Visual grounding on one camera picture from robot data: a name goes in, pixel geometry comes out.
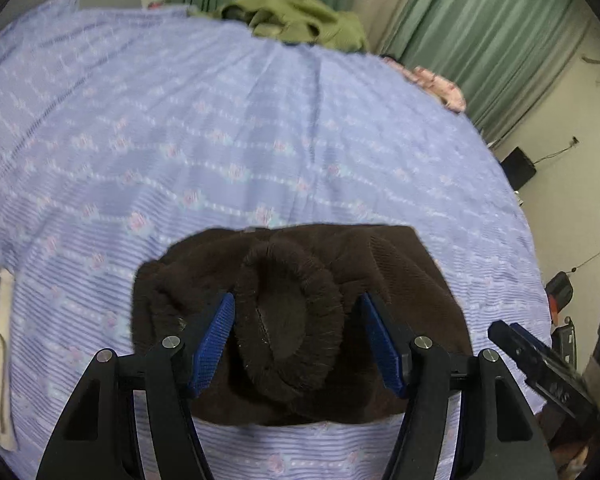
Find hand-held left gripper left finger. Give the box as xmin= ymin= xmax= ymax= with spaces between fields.
xmin=35 ymin=292 xmax=237 ymax=480

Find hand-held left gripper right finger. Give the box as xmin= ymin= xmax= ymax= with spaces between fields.
xmin=357 ymin=292 xmax=558 ymax=480

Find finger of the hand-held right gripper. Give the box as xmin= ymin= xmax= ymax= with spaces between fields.
xmin=487 ymin=320 xmax=576 ymax=386

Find dark brown fleece pants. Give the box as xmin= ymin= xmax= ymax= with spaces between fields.
xmin=130 ymin=222 xmax=473 ymax=427

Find black backpack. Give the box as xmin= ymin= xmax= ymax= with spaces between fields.
xmin=545 ymin=270 xmax=574 ymax=311

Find bed with purple sheet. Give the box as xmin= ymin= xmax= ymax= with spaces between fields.
xmin=0 ymin=0 xmax=553 ymax=480

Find pink printed garment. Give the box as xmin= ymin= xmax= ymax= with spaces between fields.
xmin=397 ymin=65 xmax=467 ymax=113

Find olive green blanket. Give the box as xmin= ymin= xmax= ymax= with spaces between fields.
xmin=187 ymin=0 xmax=370 ymax=52

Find power strip cable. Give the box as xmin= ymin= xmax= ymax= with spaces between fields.
xmin=570 ymin=245 xmax=600 ymax=273

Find outlet cable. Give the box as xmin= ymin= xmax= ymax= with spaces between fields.
xmin=532 ymin=142 xmax=576 ymax=166

